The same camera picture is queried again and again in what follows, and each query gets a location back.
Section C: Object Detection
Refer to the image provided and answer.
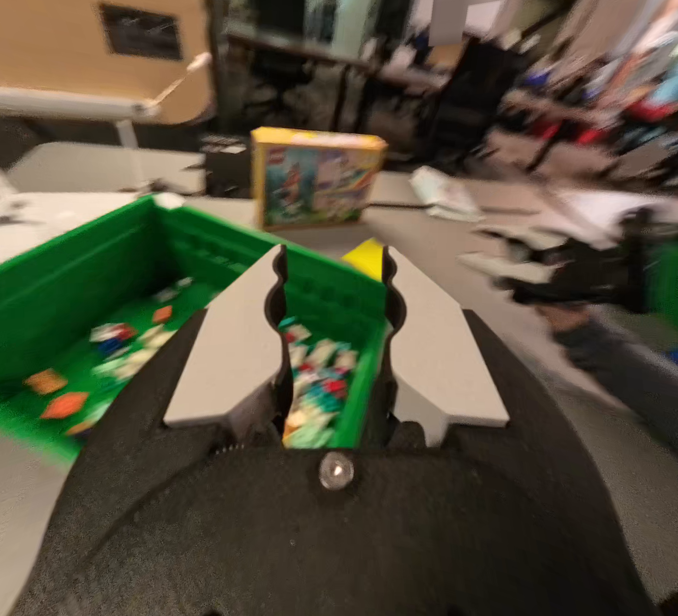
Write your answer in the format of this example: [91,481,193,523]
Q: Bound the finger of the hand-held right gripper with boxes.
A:
[473,224,615,253]
[457,253,558,284]

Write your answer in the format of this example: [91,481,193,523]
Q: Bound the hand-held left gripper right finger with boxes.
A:
[373,245,511,448]

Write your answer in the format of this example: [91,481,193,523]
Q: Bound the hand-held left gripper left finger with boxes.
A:
[163,244,295,442]

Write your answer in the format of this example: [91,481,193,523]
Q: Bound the pile of toy bricks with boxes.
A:
[24,277,362,451]

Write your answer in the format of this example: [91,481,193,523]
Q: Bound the person's right forearm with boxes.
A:
[551,309,678,450]

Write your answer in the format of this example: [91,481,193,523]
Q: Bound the yellow toy set box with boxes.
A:
[249,127,389,232]

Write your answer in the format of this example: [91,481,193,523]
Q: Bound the instruction booklet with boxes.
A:
[409,166,486,223]

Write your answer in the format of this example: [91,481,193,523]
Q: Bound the yellow sticky note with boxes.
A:
[341,238,385,281]

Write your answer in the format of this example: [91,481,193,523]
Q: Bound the black office chair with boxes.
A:
[428,38,526,164]

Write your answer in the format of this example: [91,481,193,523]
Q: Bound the brown table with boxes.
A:
[227,32,452,132]

